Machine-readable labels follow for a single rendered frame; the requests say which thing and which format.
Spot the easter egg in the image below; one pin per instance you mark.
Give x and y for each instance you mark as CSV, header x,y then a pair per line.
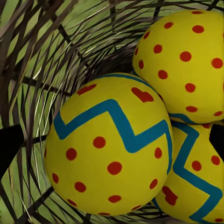
x,y
181,56
110,148
194,189

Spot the wicker basket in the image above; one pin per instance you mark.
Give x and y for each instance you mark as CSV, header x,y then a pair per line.
x,y
101,63

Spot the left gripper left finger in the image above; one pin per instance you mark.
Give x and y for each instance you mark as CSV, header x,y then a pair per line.
x,y
11,140

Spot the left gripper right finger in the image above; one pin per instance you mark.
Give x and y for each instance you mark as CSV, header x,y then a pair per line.
x,y
217,139

